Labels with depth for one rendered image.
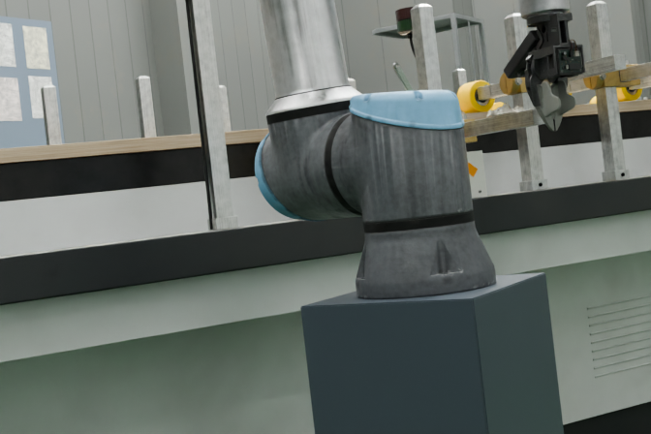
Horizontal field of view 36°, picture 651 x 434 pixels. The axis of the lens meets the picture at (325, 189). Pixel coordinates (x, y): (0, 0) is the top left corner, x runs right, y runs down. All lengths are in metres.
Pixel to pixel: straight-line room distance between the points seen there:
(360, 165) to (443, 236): 0.15
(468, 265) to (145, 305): 0.76
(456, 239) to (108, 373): 0.97
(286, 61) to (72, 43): 6.35
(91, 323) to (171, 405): 0.35
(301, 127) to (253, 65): 8.03
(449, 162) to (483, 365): 0.27
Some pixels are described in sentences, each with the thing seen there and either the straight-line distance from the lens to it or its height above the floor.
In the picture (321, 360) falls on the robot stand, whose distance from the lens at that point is 1.34.
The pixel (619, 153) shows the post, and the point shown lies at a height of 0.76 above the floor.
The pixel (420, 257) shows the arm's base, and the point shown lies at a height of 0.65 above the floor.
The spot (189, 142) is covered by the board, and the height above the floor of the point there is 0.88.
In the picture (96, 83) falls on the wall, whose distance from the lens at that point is 7.88.
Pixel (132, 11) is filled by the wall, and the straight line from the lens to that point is 8.33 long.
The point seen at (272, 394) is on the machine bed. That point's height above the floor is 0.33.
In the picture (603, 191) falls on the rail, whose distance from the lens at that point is 2.42.
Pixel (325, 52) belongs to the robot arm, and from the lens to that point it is 1.47.
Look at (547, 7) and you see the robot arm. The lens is 1.92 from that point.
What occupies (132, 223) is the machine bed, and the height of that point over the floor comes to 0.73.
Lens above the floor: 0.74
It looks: level
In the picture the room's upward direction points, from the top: 6 degrees counter-clockwise
